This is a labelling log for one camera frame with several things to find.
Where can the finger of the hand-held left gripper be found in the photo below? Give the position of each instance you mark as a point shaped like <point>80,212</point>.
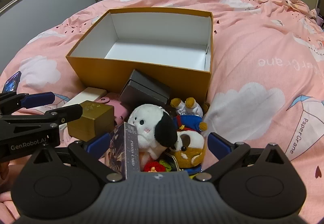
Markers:
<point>68,114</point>
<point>38,100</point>

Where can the dark grey box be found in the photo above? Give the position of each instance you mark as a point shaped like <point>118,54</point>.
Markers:
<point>144,89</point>

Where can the pink printed blanket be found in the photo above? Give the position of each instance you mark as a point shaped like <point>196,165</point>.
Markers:
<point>253,49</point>

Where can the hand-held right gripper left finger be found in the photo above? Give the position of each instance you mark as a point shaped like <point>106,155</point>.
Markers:
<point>97,144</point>

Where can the gold box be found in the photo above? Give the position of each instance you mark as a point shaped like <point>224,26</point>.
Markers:
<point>93,122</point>

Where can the white box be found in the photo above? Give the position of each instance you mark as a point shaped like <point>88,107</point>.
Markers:
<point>86,95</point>

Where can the brown plush in blue outfit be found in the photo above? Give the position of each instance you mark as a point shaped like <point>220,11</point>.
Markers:
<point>188,143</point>

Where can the dark printed card box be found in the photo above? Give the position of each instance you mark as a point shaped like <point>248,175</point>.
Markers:
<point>130,153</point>

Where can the orange cardboard box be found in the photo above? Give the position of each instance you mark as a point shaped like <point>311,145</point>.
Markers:
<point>141,74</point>

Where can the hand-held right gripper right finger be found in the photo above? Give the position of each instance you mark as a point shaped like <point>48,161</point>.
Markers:
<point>219,145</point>

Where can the crochet carrot toy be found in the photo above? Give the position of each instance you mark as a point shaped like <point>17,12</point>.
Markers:
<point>157,165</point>

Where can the white and black plush dog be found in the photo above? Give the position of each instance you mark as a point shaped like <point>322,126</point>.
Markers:
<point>145,122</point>

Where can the dark blue phone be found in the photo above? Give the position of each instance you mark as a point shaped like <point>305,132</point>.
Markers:
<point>11,82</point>

